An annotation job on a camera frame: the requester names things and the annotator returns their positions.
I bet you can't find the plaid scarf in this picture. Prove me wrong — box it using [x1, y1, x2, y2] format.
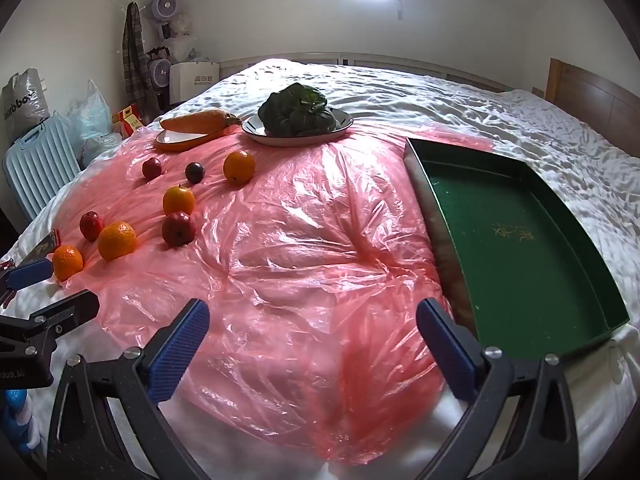
[122, 2, 151, 123]

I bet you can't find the white dark-rimmed plate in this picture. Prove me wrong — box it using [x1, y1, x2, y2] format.
[241, 108, 354, 147]

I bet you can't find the light blue folding chair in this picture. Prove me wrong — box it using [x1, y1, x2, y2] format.
[2, 115, 81, 221]

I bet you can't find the person's left hand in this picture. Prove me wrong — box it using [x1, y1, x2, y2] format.
[0, 389, 40, 457]

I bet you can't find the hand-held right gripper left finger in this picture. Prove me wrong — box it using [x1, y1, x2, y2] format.
[47, 299, 211, 480]

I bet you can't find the green bok choy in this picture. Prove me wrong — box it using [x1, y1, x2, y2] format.
[257, 82, 335, 137]

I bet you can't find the red yellow packet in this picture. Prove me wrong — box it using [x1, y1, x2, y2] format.
[112, 104, 146, 137]

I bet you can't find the wooden headboard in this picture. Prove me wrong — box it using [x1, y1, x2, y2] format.
[545, 57, 640, 148]

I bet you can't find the orange rimmed plate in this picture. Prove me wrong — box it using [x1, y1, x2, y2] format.
[152, 122, 241, 153]

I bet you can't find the pink plastic sheet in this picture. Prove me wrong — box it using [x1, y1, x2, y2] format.
[50, 57, 501, 466]

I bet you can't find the grey plastic bag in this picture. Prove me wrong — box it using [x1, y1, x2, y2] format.
[0, 68, 51, 133]

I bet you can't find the orange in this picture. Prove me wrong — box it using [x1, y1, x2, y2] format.
[97, 221, 137, 261]
[51, 244, 84, 282]
[162, 184, 196, 216]
[223, 150, 256, 184]

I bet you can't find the clear plastic bag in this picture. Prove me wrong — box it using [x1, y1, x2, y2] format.
[67, 79, 113, 146]

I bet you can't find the green tray box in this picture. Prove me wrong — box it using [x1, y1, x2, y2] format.
[404, 136, 630, 361]

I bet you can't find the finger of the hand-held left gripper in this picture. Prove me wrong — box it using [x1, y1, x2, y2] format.
[0, 289, 101, 356]
[0, 257, 55, 306]

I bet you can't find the white paper bag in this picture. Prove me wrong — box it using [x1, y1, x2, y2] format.
[169, 60, 221, 106]

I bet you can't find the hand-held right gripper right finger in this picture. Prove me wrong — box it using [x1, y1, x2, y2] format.
[416, 298, 596, 480]

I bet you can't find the carrot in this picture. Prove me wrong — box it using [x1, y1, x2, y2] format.
[160, 109, 242, 133]

